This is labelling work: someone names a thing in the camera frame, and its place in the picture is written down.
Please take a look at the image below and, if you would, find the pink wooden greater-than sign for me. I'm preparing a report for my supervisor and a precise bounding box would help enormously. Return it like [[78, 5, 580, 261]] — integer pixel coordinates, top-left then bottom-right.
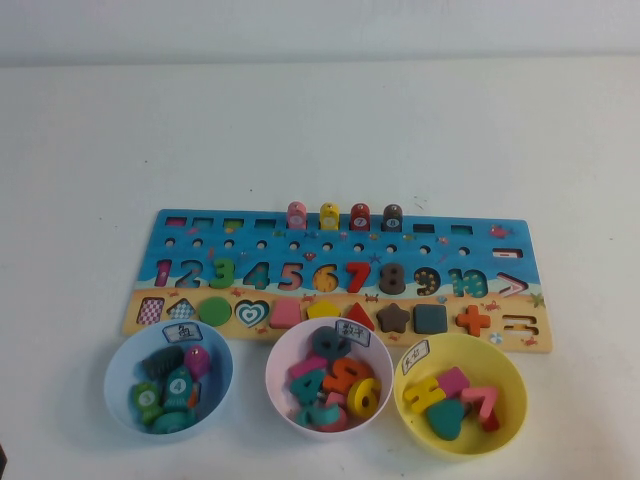
[[459, 385, 500, 421]]

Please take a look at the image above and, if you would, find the colourful wooden puzzle board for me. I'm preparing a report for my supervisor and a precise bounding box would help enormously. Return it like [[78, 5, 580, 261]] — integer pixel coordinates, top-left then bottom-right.
[[122, 208, 555, 354]]

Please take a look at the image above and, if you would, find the pale pink plastic bowl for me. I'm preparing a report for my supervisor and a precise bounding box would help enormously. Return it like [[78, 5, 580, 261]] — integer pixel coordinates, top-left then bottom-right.
[[264, 315, 395, 442]]

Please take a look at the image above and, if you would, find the teal wooden number piece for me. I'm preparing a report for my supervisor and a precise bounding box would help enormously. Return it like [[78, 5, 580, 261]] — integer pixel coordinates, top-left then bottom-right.
[[294, 403, 321, 429]]

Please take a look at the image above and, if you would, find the magenta wooden diamond piece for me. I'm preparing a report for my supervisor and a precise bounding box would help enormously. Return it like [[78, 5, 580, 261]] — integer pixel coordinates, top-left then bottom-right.
[[437, 366, 472, 399]]

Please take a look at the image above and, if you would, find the light blue plastic bowl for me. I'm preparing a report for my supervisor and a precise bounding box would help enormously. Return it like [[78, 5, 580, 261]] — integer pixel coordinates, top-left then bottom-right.
[[103, 323, 235, 434]]

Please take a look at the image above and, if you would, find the yellow plastic bowl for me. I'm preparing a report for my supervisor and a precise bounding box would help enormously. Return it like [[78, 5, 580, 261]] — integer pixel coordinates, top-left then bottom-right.
[[393, 333, 530, 456]]

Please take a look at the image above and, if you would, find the yellow fish peg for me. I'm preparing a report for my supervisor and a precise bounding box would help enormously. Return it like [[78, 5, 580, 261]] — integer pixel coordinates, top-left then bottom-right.
[[318, 202, 341, 232]]

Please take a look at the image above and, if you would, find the pink fish peg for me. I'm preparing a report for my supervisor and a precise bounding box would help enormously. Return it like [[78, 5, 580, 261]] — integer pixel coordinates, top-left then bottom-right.
[[286, 201, 309, 231]]

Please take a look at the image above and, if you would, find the red fish peg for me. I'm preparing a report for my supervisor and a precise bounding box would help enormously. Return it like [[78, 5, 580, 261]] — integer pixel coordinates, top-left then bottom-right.
[[349, 202, 372, 232]]

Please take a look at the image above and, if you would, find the red wooden number seven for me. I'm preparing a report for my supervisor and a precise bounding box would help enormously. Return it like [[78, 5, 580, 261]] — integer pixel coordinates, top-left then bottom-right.
[[345, 261, 374, 295]]

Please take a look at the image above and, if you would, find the yellow wooden pentagon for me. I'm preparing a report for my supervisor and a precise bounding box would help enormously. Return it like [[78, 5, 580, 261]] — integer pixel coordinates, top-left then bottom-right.
[[306, 301, 341, 322]]

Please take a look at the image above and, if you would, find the brown fish peg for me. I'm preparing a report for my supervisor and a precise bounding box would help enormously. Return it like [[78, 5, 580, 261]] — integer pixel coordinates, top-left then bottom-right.
[[382, 203, 404, 233]]

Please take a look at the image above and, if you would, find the brown wooden number eight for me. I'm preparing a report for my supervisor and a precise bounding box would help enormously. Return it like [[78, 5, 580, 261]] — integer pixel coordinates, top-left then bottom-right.
[[378, 263, 407, 297]]

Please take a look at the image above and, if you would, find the pink wooden trapezoid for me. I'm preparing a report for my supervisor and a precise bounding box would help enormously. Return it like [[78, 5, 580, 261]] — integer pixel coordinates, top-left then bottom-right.
[[269, 299, 303, 330]]

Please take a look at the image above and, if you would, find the red wooden triangle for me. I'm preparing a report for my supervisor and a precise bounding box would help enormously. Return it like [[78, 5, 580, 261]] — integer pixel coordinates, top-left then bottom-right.
[[344, 302, 379, 327]]

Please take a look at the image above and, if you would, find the white label with two characters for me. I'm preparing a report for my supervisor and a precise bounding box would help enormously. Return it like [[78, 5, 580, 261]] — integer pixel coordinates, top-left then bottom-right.
[[335, 318, 375, 344]]

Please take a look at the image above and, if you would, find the green wooden number three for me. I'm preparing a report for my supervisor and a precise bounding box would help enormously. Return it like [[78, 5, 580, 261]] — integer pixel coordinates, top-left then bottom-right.
[[208, 257, 237, 290]]

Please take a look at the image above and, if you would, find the brown wooden star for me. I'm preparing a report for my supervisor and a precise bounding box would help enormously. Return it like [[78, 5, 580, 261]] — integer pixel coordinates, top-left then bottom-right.
[[375, 302, 411, 335]]

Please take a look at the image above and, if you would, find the green wooden circle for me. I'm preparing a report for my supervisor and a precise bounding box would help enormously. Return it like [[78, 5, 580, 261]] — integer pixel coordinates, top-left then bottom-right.
[[197, 296, 233, 327]]

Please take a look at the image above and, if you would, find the pink wooden number one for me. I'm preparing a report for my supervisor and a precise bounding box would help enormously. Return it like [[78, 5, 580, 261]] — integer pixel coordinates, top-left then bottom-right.
[[289, 355, 329, 381]]

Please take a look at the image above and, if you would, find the dark grey wooden square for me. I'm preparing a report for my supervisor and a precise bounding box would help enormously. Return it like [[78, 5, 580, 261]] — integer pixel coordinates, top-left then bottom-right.
[[413, 303, 449, 336]]

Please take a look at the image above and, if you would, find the orange wooden number five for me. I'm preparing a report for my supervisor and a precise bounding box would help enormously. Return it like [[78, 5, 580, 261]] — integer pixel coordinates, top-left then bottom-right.
[[322, 355, 374, 401]]

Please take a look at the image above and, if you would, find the teal wooden number four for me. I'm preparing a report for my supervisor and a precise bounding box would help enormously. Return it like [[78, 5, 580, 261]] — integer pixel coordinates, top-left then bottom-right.
[[285, 369, 326, 407]]

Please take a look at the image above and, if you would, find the white handwritten tilted label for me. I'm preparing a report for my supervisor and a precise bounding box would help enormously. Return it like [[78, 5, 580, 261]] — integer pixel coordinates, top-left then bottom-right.
[[401, 339, 432, 376]]

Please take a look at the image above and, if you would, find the yellow wooden number six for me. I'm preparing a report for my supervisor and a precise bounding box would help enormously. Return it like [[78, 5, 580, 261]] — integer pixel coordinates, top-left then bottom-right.
[[347, 377, 384, 417]]

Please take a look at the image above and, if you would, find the white label with fish character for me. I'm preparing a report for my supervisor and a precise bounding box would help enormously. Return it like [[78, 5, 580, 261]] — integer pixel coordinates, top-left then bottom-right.
[[162, 321, 205, 345]]

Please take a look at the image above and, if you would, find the orange wooden plus sign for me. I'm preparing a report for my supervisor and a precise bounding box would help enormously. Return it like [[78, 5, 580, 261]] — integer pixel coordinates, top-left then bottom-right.
[[454, 304, 491, 337]]

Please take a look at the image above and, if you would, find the magenta wooden fish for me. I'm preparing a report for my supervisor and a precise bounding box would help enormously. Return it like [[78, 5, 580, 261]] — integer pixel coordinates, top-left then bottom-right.
[[183, 344, 210, 381]]

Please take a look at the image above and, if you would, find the dark grey wooden fish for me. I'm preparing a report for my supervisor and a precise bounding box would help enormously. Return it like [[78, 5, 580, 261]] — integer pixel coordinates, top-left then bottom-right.
[[141, 345, 187, 381]]

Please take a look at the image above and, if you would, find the teal fish with number four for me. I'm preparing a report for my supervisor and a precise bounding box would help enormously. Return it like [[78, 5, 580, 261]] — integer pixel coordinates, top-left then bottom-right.
[[159, 365, 196, 414]]

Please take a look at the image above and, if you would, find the teal wooden heart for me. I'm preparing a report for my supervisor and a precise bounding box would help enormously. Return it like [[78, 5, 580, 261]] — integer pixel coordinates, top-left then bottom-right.
[[425, 399, 466, 442]]

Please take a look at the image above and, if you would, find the teal wooden fish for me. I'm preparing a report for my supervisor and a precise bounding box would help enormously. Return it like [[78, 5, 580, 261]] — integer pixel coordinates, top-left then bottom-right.
[[152, 409, 197, 435]]

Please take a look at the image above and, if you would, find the green fish with number three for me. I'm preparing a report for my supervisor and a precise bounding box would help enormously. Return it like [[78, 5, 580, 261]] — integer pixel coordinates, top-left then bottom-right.
[[131, 382, 164, 426]]

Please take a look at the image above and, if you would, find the red wooden rectangle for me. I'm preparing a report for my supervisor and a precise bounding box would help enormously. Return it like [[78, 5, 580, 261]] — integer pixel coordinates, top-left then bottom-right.
[[479, 404, 501, 432]]

